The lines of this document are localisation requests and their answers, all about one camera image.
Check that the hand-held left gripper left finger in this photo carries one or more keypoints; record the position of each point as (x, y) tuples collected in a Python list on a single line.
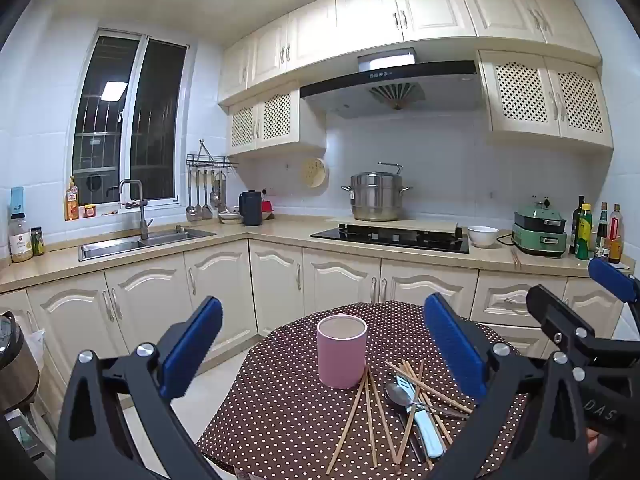
[(192, 345)]

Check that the black electric kettle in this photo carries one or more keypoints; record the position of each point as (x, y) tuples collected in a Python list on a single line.
[(250, 210)]

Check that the small lattice door cabinet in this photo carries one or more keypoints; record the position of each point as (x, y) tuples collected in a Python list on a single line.
[(275, 117)]

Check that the metal spoon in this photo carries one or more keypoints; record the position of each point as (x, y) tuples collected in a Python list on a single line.
[(397, 395)]

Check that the pink cup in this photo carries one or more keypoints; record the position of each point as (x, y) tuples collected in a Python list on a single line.
[(340, 360)]

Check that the dark sliding window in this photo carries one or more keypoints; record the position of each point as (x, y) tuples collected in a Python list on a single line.
[(105, 110)]

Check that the dark sauce bottle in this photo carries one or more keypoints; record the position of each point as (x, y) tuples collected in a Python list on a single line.
[(602, 230)]

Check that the green electric cooker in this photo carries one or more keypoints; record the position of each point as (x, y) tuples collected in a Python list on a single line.
[(540, 235)]

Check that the stacked dishes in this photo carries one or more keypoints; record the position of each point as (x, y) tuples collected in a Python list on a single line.
[(230, 217)]

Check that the black range hood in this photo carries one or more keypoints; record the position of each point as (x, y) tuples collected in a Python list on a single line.
[(390, 95)]

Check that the small red jar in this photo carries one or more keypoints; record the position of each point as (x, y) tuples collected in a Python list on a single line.
[(89, 211)]

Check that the steel steamer pot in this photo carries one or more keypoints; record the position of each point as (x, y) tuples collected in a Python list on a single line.
[(375, 200)]

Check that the bunch of wooden chopsticks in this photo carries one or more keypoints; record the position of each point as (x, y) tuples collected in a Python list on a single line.
[(347, 420)]

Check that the dark oil bottle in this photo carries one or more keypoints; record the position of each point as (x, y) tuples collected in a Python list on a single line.
[(578, 215)]

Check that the orange bottle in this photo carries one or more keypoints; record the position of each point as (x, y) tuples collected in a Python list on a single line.
[(72, 202)]

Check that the stainless steel sink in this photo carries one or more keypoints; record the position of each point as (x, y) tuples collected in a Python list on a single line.
[(110, 249)]

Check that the hanging steel kitchen utensil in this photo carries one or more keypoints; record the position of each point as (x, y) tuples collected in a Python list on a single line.
[(215, 196), (191, 210), (207, 210), (199, 208)]

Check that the light blue chopstick tray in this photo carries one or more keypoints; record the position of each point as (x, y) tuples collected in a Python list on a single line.
[(430, 435)]

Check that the rice cooker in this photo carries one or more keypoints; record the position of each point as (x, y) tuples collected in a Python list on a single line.
[(12, 365)]

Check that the green bottle yellow cap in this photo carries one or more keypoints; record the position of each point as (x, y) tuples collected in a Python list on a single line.
[(584, 240)]

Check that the grey kitchen faucet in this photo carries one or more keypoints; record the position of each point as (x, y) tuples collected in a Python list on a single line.
[(145, 220)]

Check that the wide lattice door cabinet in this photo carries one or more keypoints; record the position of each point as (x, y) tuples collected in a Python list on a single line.
[(545, 95)]

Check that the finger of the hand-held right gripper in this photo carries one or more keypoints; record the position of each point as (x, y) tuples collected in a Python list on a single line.
[(612, 280), (550, 310)]

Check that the metal tongs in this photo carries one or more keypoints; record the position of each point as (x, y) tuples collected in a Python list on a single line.
[(202, 149)]

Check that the clear jar with label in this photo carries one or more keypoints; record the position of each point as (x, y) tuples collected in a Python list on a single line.
[(21, 240)]

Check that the brown polka dot tablecloth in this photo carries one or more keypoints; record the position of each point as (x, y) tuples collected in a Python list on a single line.
[(280, 385)]

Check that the small dark green jar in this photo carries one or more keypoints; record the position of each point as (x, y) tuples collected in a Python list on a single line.
[(38, 242)]

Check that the black gas cooktop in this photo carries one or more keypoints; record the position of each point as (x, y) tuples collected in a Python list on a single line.
[(390, 240)]

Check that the cream upper wall cabinets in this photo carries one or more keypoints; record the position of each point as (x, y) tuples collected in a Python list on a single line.
[(430, 5)]

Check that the red container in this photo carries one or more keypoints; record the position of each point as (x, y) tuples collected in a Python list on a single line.
[(267, 207)]

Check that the round cream steamer tray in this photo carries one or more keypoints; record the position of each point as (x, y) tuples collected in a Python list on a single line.
[(315, 172)]

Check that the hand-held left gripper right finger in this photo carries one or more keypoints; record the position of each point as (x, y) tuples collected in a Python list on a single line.
[(452, 345)]

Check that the brown sauce bottle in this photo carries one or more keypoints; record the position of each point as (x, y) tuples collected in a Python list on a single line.
[(615, 240)]

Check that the white bowl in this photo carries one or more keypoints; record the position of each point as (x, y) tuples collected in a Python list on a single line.
[(482, 237)]

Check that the wall utensil rack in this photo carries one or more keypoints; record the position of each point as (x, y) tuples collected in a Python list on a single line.
[(215, 161)]

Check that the person's right hand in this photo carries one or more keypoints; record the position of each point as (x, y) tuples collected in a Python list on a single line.
[(593, 441)]

